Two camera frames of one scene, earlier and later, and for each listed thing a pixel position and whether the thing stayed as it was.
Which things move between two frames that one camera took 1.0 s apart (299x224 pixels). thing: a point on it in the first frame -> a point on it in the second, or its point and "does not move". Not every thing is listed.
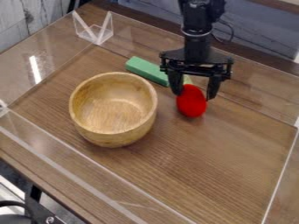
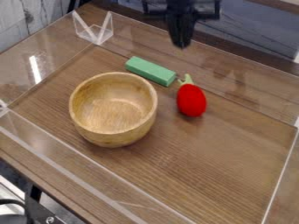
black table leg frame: x=37 y=213 does not move
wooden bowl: x=113 y=106 does not move
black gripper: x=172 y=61 -> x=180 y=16
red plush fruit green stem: x=191 y=101 does not move
